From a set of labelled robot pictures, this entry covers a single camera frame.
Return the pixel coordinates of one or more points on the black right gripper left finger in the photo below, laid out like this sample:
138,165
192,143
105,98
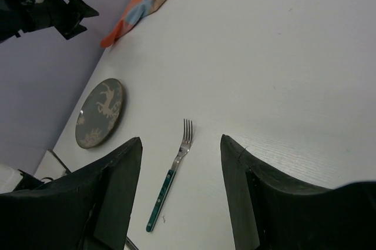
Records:
87,209

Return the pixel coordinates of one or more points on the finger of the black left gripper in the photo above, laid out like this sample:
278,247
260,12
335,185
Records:
68,24
81,9

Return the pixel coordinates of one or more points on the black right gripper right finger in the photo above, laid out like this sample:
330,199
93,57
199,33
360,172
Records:
272,210

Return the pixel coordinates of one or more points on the green handled fork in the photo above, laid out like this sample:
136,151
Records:
184,149

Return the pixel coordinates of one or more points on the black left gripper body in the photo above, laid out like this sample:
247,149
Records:
29,16

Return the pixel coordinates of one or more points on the grey reindeer plate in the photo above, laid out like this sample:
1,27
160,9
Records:
100,113

